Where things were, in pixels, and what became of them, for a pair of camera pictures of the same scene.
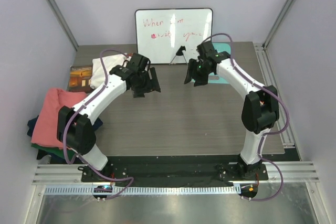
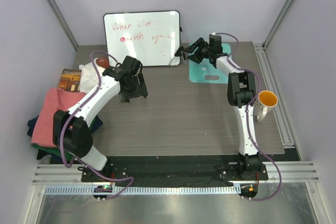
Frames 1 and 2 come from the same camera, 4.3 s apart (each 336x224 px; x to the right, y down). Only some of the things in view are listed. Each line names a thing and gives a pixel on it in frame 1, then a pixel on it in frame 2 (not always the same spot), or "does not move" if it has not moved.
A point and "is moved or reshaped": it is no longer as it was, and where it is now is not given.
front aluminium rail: [54, 174] does not move
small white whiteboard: [159, 33] is moved or reshaped
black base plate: [174, 172] does not move
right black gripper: [191, 68] to [196, 44]
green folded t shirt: [55, 151] does not move
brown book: [80, 77] to [70, 80]
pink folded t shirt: [45, 130] does not move
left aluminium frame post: [55, 11] does not move
